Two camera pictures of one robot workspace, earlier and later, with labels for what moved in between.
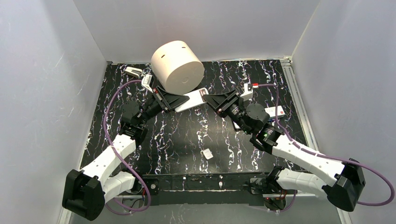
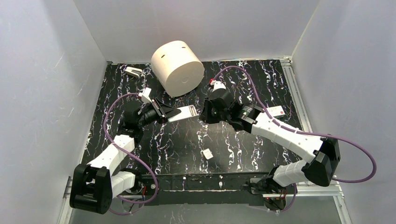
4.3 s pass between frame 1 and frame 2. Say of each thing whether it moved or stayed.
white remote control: moved
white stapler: stayed
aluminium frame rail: stayed
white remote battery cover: stayed
